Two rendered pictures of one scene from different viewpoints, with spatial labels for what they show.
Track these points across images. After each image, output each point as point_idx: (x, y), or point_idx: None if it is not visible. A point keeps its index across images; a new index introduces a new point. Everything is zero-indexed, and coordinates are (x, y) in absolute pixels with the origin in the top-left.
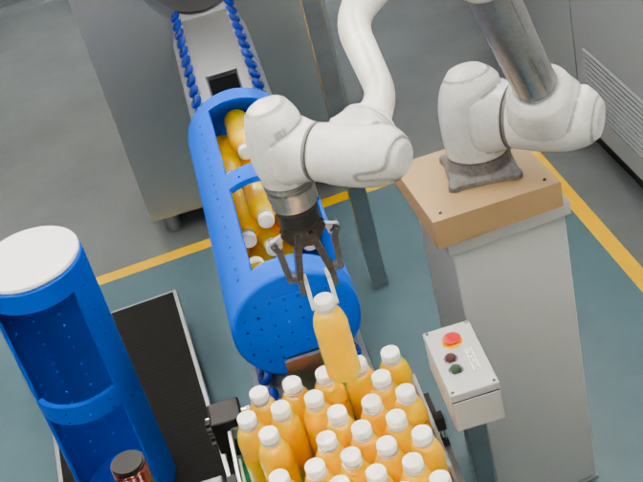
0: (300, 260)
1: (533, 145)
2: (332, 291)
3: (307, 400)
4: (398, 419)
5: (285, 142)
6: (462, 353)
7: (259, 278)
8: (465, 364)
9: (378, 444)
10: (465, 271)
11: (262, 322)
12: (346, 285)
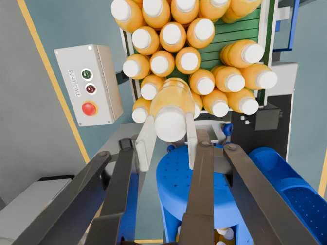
0: (195, 191)
1: None
2: (148, 125)
3: (211, 83)
4: (137, 33)
5: None
6: (82, 92)
7: (234, 211)
8: (80, 78)
9: (158, 3)
10: None
11: None
12: (158, 183)
